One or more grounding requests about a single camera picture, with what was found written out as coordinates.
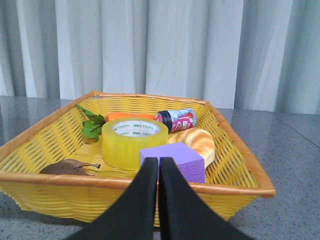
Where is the yellow tape roll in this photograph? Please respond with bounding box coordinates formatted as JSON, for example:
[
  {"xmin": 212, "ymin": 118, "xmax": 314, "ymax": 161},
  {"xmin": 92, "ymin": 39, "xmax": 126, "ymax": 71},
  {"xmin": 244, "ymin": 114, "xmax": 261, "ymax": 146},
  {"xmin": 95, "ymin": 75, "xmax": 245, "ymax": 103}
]
[{"xmin": 101, "ymin": 117, "xmax": 169, "ymax": 170}]

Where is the yellow woven basket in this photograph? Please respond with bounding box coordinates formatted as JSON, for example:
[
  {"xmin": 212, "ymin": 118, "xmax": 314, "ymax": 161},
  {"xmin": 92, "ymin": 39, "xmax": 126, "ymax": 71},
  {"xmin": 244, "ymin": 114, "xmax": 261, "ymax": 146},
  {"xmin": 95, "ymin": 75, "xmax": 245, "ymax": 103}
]
[{"xmin": 0, "ymin": 90, "xmax": 276, "ymax": 222}]

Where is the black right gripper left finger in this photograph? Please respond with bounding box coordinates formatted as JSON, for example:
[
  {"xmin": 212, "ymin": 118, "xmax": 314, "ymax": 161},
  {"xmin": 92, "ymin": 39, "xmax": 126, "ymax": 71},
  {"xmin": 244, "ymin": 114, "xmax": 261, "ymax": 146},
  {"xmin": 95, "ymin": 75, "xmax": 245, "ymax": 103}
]
[{"xmin": 67, "ymin": 157, "xmax": 159, "ymax": 240}]

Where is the brown dried leaf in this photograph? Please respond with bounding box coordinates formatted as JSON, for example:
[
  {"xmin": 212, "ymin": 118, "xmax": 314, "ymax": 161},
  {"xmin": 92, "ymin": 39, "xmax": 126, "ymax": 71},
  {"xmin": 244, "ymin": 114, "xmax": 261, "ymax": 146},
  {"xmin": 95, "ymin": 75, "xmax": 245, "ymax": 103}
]
[{"xmin": 39, "ymin": 158, "xmax": 101, "ymax": 176}]

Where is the orange toy carrot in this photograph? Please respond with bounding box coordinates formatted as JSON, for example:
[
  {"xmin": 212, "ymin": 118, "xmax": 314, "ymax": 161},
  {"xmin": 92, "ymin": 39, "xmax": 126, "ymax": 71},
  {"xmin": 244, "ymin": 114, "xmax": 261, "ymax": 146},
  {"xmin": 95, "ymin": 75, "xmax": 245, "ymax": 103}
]
[{"xmin": 76, "ymin": 104, "xmax": 156, "ymax": 141}]

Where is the toy bread croissant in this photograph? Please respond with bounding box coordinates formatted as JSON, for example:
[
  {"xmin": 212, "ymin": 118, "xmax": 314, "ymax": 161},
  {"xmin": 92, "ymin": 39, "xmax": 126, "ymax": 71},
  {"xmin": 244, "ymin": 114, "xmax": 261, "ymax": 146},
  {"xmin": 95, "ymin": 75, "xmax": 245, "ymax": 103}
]
[{"xmin": 167, "ymin": 127, "xmax": 216, "ymax": 168}]

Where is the purple foam cube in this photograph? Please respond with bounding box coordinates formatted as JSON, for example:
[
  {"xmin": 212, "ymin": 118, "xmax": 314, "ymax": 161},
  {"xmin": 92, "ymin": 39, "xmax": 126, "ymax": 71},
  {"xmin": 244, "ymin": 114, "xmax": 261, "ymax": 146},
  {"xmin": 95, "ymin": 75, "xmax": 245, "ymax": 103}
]
[{"xmin": 139, "ymin": 142, "xmax": 206, "ymax": 183}]

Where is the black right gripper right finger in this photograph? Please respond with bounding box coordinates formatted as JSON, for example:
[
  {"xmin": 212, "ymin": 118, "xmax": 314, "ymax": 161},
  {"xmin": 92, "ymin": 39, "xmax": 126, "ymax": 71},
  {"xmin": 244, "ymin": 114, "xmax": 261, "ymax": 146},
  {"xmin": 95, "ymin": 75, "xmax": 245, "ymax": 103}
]
[{"xmin": 159, "ymin": 157, "xmax": 252, "ymax": 240}]

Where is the small red labelled can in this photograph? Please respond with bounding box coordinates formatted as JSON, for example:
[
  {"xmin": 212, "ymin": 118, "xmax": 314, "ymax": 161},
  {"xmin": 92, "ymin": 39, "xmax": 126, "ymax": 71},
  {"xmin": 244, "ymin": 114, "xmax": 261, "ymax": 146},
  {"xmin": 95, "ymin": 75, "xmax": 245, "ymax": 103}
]
[{"xmin": 155, "ymin": 108, "xmax": 198, "ymax": 133}]

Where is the white pleated curtain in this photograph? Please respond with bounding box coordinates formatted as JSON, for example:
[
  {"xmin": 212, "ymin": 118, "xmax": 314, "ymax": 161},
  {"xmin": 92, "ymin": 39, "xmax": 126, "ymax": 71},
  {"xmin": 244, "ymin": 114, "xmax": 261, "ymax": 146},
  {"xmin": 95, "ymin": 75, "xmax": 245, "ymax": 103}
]
[{"xmin": 0, "ymin": 0, "xmax": 320, "ymax": 114}]

